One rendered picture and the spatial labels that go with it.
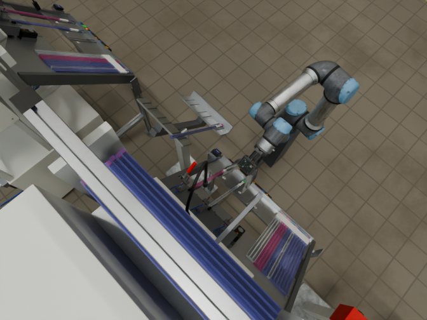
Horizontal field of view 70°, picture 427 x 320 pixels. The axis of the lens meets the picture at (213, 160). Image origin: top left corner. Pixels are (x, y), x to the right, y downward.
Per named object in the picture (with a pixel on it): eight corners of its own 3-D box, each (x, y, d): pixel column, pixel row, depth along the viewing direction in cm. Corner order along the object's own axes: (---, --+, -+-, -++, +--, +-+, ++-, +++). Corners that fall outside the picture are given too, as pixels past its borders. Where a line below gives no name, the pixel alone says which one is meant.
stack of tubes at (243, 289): (142, 178, 99) (121, 145, 73) (260, 298, 87) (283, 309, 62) (111, 204, 95) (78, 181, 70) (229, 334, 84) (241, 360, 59)
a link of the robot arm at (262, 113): (325, 46, 144) (248, 105, 136) (342, 60, 141) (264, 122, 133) (318, 60, 155) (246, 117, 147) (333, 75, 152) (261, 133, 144)
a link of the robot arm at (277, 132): (294, 129, 130) (292, 126, 122) (277, 148, 132) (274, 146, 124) (280, 117, 132) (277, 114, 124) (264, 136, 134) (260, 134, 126)
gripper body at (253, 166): (234, 164, 129) (253, 143, 126) (239, 164, 137) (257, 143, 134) (248, 176, 127) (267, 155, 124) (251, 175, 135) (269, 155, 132)
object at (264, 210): (218, 161, 175) (221, 157, 173) (307, 244, 160) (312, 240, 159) (203, 168, 158) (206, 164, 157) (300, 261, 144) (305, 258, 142)
